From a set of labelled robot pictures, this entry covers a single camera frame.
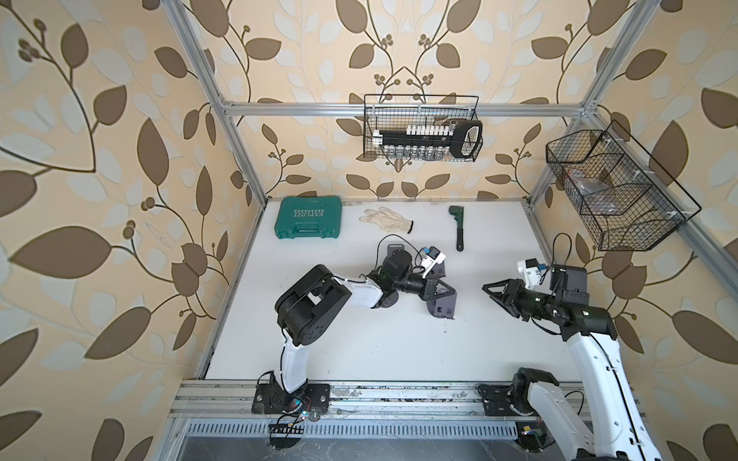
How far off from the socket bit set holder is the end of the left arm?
0.39m

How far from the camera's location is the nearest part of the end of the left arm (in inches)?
30.2

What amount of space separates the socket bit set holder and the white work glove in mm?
319

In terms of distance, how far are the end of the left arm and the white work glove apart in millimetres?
371

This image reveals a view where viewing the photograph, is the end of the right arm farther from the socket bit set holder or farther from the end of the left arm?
the socket bit set holder

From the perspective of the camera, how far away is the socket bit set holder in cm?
82

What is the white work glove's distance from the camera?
114 centimetres
